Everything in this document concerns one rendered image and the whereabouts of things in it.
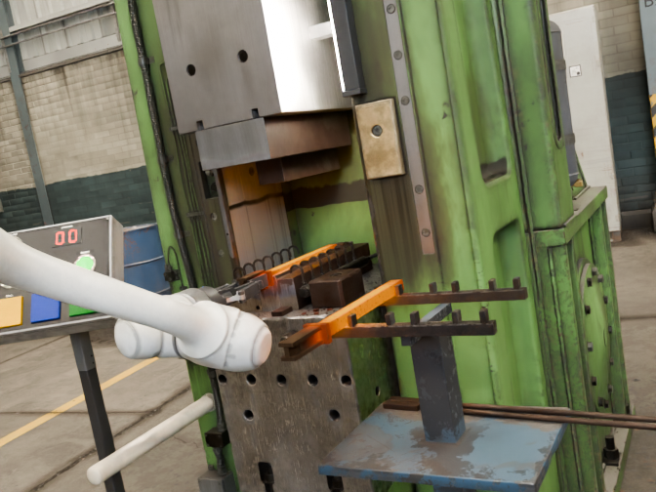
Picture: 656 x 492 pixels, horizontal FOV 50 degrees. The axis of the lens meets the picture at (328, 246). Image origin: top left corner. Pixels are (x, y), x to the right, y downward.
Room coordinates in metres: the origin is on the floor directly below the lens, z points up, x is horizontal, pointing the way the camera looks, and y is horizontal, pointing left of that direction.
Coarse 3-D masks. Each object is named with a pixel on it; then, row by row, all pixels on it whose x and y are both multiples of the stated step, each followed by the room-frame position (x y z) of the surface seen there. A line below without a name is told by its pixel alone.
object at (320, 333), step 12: (384, 288) 1.37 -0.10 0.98; (360, 300) 1.30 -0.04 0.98; (372, 300) 1.31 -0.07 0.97; (384, 300) 1.35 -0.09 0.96; (336, 312) 1.23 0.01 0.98; (348, 312) 1.23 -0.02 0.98; (360, 312) 1.26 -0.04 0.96; (312, 324) 1.15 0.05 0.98; (324, 324) 1.14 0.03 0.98; (336, 324) 1.18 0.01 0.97; (300, 336) 1.10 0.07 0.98; (312, 336) 1.13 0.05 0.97; (324, 336) 1.14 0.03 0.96; (288, 348) 1.07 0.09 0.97; (300, 348) 1.10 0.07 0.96; (312, 348) 1.11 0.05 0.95; (288, 360) 1.07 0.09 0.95
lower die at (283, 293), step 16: (320, 256) 1.82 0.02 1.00; (288, 272) 1.68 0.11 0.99; (304, 272) 1.65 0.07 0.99; (272, 288) 1.63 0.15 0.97; (288, 288) 1.61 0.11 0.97; (240, 304) 1.68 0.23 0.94; (256, 304) 1.66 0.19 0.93; (272, 304) 1.64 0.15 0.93; (288, 304) 1.61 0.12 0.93; (304, 304) 1.62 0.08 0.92
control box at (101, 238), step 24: (24, 240) 1.83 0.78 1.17; (48, 240) 1.82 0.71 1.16; (72, 240) 1.80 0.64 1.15; (96, 240) 1.80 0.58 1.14; (120, 240) 1.85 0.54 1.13; (96, 264) 1.76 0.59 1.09; (120, 264) 1.82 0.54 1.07; (0, 288) 1.77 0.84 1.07; (24, 312) 1.73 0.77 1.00; (0, 336) 1.72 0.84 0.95; (24, 336) 1.74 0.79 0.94; (48, 336) 1.76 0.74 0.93
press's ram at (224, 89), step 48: (192, 0) 1.67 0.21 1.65; (240, 0) 1.60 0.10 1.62; (288, 0) 1.68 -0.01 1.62; (192, 48) 1.68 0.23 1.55; (240, 48) 1.61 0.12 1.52; (288, 48) 1.64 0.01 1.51; (192, 96) 1.69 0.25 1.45; (240, 96) 1.63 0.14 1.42; (288, 96) 1.61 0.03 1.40; (336, 96) 1.82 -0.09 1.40
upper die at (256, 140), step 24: (264, 120) 1.60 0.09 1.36; (288, 120) 1.69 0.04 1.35; (312, 120) 1.79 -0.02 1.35; (336, 120) 1.91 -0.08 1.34; (216, 144) 1.67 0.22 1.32; (240, 144) 1.64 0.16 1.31; (264, 144) 1.61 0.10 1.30; (288, 144) 1.68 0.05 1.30; (312, 144) 1.78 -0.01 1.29; (336, 144) 1.88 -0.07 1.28; (216, 168) 1.68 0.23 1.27
